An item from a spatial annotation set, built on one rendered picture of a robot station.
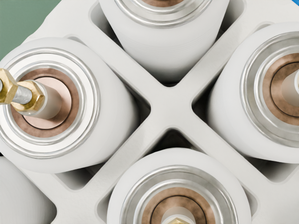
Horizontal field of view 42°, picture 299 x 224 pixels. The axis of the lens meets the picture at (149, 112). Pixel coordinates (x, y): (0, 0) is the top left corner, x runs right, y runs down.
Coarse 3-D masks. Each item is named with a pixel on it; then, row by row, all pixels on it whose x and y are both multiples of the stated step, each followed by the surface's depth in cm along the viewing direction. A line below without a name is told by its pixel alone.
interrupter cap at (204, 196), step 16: (144, 176) 25; (160, 176) 25; (176, 176) 25; (192, 176) 25; (208, 176) 25; (128, 192) 25; (144, 192) 25; (160, 192) 25; (176, 192) 25; (192, 192) 25; (208, 192) 25; (224, 192) 25; (128, 208) 25; (144, 208) 25; (160, 208) 25; (192, 208) 25; (208, 208) 25; (224, 208) 25
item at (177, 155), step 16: (144, 160) 26; (160, 160) 26; (176, 160) 26; (192, 160) 25; (208, 160) 26; (128, 176) 26; (224, 176) 25; (240, 192) 25; (112, 208) 26; (240, 208) 25
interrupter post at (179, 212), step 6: (168, 210) 25; (174, 210) 24; (180, 210) 24; (186, 210) 24; (162, 216) 25; (168, 216) 22; (174, 216) 22; (180, 216) 22; (186, 216) 22; (192, 216) 24; (162, 222) 22; (168, 222) 22; (192, 222) 22
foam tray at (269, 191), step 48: (96, 0) 34; (240, 0) 34; (288, 0) 33; (96, 48) 34; (144, 96) 33; (192, 96) 33; (144, 144) 33; (192, 144) 42; (48, 192) 33; (96, 192) 33; (288, 192) 32
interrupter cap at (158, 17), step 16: (128, 0) 26; (144, 0) 26; (160, 0) 26; (176, 0) 26; (192, 0) 26; (208, 0) 26; (128, 16) 26; (144, 16) 26; (160, 16) 26; (176, 16) 26; (192, 16) 26
